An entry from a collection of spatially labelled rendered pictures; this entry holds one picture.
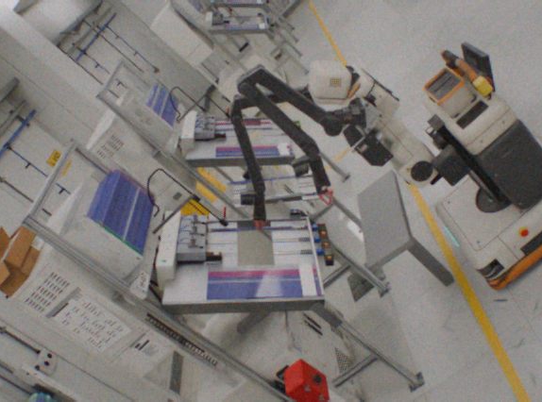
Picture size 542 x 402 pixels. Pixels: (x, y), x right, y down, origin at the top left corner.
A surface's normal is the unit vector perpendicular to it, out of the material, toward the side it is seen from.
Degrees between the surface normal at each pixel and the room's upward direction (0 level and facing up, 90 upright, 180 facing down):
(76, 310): 87
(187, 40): 90
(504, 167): 90
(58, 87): 90
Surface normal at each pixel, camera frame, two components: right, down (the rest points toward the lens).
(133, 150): 0.05, 0.50
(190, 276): 0.00, -0.86
